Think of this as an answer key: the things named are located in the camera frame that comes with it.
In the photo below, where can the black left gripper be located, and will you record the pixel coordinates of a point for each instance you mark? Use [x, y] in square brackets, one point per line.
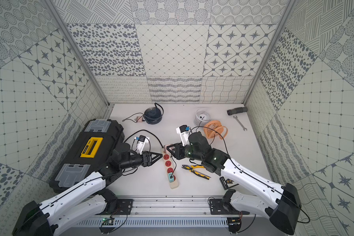
[146, 159]

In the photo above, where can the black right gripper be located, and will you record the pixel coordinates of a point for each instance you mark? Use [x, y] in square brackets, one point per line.
[177, 150]

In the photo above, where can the teal usb charger plug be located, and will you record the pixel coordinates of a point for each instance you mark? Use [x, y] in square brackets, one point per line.
[171, 177]

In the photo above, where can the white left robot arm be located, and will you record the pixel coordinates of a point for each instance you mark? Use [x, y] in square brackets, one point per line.
[88, 197]

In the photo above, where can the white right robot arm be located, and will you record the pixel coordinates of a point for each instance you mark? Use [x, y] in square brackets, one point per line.
[279, 203]

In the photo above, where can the beige red power strip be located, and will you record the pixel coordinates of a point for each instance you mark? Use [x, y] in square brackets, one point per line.
[170, 168]

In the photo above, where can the dark blue desk fan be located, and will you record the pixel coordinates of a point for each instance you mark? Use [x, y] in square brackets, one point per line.
[153, 115]

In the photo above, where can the pink charger of blue fan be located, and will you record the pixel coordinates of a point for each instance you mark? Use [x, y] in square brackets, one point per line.
[139, 119]

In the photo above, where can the orange desk fan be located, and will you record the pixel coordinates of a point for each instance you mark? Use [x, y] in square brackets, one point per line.
[215, 129]

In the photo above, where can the yellow black pliers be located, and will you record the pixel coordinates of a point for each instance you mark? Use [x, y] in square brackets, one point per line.
[193, 169]

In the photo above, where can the black yellow toolbox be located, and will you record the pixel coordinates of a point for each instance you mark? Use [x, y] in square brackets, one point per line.
[90, 150]

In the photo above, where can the black charging board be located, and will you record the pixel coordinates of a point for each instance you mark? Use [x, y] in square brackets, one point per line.
[227, 183]

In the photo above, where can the silver wrench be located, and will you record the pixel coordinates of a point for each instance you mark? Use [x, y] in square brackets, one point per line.
[243, 127]

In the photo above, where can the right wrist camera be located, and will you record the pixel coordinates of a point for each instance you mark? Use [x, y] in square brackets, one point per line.
[183, 132]

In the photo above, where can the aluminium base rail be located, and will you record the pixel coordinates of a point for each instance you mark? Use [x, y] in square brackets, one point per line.
[167, 212]

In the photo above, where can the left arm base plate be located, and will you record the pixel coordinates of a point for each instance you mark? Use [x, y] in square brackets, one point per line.
[119, 207]

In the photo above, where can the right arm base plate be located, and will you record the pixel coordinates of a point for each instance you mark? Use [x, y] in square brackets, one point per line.
[216, 207]

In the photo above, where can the black cylindrical handle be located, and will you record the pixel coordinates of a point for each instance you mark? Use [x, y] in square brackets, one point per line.
[237, 111]

